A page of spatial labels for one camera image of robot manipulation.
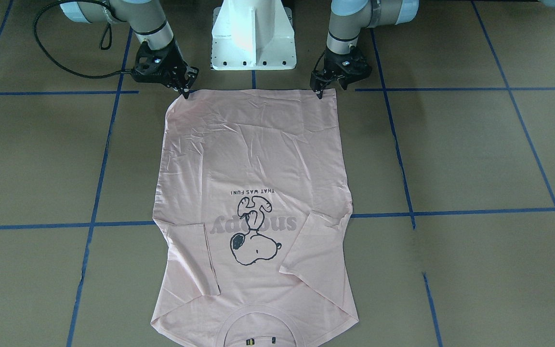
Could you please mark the pink Snoopy shirt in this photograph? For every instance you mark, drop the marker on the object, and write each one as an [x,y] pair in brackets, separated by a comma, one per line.
[253,201]

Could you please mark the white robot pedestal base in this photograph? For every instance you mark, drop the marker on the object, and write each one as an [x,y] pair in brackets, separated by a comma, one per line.
[252,35]

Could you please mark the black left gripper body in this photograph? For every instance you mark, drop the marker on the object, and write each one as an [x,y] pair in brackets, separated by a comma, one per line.
[331,66]

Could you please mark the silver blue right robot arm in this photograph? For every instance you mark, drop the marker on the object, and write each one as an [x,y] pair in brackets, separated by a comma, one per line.
[145,17]

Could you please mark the long blue tape strip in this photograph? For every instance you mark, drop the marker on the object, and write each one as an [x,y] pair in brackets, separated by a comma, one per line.
[94,211]

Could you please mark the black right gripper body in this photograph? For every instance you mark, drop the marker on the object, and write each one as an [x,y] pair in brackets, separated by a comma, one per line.
[175,60]

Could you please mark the crossing blue tape strip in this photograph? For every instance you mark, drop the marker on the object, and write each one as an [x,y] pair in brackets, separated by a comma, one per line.
[354,216]

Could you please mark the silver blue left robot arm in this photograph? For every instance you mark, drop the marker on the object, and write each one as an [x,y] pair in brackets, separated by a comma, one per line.
[349,17]

